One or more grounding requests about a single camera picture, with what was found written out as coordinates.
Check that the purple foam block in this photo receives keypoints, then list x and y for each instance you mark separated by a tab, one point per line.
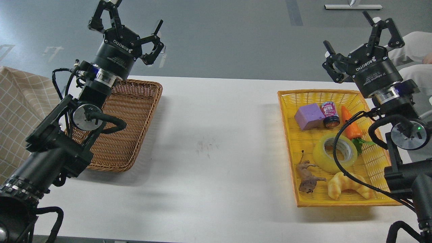
309	117

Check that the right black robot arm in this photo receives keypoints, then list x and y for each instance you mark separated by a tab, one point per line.
396	125

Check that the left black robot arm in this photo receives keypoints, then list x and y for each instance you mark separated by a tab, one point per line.
60	146

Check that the toy croissant bread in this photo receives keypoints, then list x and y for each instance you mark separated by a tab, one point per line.
340	183

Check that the beige checkered cloth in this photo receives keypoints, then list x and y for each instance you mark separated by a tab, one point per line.
25	100

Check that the orange toy carrot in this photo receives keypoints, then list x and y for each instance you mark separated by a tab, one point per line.
353	131

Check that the brown toy lion figure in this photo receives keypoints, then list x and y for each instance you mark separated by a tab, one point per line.
308	180

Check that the white metal stand base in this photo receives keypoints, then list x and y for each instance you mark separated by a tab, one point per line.
353	5

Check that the person in white clothing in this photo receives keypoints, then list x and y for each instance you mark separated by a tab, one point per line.
417	50

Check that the small pink drink can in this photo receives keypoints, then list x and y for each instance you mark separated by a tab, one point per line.
331	117

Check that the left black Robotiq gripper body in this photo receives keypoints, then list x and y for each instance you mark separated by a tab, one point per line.
116	54

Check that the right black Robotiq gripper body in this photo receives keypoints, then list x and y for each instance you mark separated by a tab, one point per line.
373	71

